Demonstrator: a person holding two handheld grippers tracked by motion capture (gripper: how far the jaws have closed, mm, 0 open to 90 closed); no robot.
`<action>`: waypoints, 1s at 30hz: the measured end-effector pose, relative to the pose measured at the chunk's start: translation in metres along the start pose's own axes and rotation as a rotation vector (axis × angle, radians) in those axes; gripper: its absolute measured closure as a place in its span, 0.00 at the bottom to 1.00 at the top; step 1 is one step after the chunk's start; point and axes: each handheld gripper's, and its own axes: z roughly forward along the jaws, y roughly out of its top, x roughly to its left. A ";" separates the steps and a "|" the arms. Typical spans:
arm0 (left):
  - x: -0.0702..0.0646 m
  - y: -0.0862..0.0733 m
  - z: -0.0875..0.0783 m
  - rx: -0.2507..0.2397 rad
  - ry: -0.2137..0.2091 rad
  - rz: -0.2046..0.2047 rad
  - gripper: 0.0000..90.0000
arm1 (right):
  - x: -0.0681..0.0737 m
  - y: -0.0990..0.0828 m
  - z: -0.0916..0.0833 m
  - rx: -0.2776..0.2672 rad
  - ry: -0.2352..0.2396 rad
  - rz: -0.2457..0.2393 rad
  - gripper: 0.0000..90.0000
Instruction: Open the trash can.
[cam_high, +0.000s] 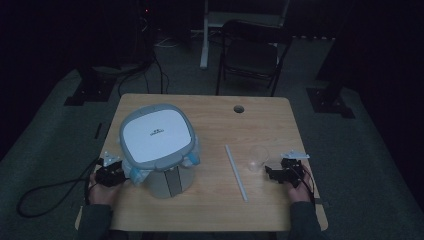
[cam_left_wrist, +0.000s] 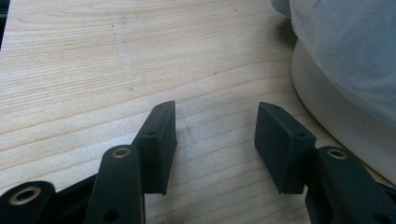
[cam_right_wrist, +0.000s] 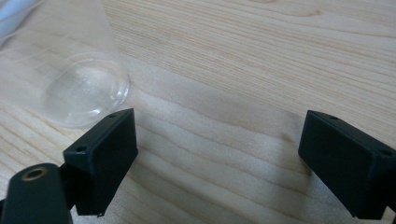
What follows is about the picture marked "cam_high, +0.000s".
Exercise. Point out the black folding chair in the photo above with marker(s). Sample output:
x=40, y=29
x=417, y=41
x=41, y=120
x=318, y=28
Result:
x=250, y=55

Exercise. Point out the white and blue trash bag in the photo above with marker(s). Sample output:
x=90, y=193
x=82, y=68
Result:
x=136, y=175

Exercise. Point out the person's right hand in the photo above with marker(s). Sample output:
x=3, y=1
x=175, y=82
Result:
x=300, y=193

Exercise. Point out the person's left hand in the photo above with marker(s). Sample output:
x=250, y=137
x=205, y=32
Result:
x=103, y=195

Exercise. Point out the grey white-lidded trash can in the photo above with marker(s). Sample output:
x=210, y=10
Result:
x=156, y=135

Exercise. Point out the grey tape piece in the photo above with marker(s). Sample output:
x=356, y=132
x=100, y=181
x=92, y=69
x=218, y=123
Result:
x=319, y=201

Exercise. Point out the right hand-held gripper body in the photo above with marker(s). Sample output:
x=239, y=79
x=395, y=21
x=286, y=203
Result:
x=292, y=171

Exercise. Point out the clear plastic cup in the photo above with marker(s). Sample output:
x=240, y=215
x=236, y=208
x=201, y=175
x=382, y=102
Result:
x=258, y=155

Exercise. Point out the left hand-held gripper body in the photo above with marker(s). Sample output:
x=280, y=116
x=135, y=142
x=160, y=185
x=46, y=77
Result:
x=106, y=176

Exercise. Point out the black stand base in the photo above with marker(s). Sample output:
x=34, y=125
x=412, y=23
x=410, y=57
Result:
x=90, y=91
x=328, y=103

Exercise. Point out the small black floor strip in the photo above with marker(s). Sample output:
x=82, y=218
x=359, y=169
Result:
x=98, y=130

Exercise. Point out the white straw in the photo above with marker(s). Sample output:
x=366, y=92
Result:
x=236, y=173

